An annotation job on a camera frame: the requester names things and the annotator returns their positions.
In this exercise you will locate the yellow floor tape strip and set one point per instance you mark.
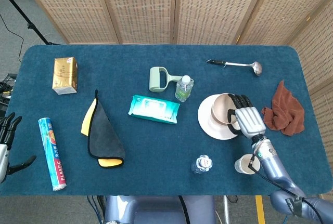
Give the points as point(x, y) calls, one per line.
point(259, 209)

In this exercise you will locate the brown cloth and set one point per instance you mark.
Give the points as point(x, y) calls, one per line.
point(286, 112)

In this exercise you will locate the white round plate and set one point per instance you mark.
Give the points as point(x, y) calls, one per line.
point(205, 120)

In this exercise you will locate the clear bottle green label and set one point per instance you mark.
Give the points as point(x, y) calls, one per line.
point(184, 90)

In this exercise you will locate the blue plastic wrap roll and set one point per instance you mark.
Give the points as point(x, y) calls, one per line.
point(52, 153)

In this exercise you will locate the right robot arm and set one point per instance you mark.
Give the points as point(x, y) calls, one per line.
point(275, 166)

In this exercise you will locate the small clear bottle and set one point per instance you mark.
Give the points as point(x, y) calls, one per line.
point(202, 164)

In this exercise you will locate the white metal pole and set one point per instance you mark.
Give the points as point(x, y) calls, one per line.
point(225, 209)

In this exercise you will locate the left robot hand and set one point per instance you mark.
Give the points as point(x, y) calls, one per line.
point(3, 153)

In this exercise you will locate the golden carton box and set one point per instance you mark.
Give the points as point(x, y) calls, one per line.
point(65, 74)

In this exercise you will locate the blue table cover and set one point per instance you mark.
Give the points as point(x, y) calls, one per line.
point(156, 146)

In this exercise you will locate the beige bowl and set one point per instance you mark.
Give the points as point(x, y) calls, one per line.
point(221, 126)
point(222, 108)

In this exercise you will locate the green lint roller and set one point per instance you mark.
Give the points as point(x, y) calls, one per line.
point(156, 79)

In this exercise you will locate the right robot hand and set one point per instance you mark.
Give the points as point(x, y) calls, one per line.
point(251, 121)

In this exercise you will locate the grey and yellow cloth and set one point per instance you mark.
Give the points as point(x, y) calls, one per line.
point(104, 133)

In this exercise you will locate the white cup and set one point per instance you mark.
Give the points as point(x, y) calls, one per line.
point(243, 165)

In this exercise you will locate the blue-grey robot torso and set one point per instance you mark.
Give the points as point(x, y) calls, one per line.
point(158, 209)

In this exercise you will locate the black tripod stand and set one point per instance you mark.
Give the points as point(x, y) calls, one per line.
point(26, 18)

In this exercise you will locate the teal wet wipes pack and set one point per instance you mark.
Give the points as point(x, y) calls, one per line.
point(153, 108)

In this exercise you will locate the woven folding screen panel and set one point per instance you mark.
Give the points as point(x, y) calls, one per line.
point(216, 5)
point(140, 5)
point(288, 5)
point(72, 5)
point(320, 60)

